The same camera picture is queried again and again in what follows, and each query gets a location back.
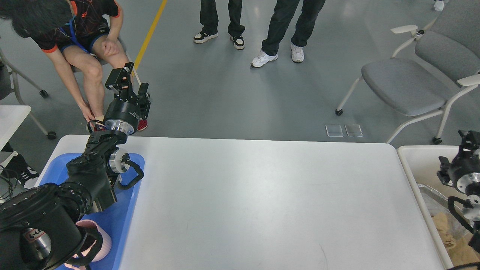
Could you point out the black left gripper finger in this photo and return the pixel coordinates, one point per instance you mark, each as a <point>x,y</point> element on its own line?
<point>129,68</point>
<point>119,81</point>

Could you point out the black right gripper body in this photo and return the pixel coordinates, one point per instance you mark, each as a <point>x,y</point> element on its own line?
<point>462,174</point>

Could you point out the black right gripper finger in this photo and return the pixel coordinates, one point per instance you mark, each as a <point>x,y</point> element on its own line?
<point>468,149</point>

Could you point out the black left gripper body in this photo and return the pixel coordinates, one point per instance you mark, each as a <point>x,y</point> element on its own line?
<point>124,116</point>

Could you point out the brown paper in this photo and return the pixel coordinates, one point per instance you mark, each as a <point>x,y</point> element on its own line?
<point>441,223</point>

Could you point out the pink ribbed mug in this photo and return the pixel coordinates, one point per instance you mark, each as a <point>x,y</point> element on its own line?
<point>95,247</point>

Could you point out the aluminium foil tray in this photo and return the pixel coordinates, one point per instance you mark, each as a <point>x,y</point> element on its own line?
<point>438,203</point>

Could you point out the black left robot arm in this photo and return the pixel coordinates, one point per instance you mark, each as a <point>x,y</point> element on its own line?
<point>39,227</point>

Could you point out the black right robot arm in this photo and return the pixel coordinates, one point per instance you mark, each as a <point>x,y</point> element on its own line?
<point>467,213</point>

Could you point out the white plastic bin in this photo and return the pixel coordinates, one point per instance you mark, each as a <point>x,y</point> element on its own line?
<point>421,163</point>

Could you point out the seated person in shorts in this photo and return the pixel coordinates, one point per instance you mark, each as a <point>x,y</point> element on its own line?
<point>75,35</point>

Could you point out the grey office chair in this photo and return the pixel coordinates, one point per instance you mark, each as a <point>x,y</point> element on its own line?
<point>449,43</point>

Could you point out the blue plastic tray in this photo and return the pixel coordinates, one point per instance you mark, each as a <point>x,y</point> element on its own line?
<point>115,220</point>

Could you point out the white side table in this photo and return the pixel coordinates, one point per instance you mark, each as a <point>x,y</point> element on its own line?
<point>11,117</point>

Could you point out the clear floor plate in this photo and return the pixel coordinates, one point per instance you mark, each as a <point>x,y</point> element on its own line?
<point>353,130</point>
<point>334,130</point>

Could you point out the standing person white sneakers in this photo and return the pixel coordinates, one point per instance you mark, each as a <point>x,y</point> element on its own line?
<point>283,14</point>

